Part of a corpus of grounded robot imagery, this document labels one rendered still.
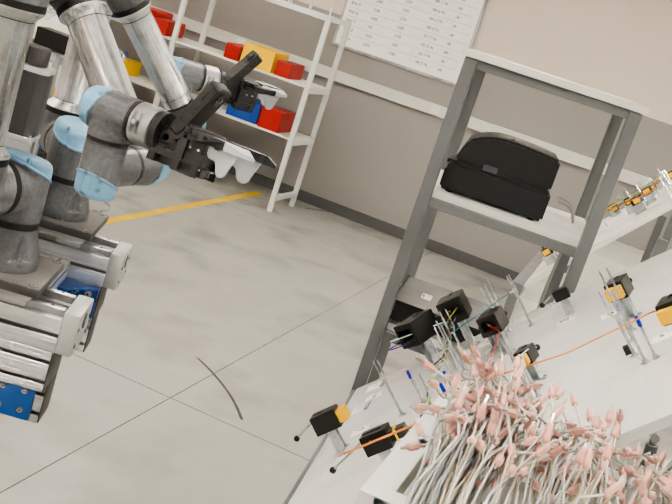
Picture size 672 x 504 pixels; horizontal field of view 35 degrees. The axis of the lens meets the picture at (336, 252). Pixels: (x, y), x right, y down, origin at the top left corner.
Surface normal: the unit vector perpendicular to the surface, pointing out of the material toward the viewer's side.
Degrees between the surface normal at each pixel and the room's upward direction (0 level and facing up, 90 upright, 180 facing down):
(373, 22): 90
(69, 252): 90
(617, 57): 90
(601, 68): 90
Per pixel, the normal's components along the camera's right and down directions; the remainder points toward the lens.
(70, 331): 0.02, 0.24
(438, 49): -0.31, 0.12
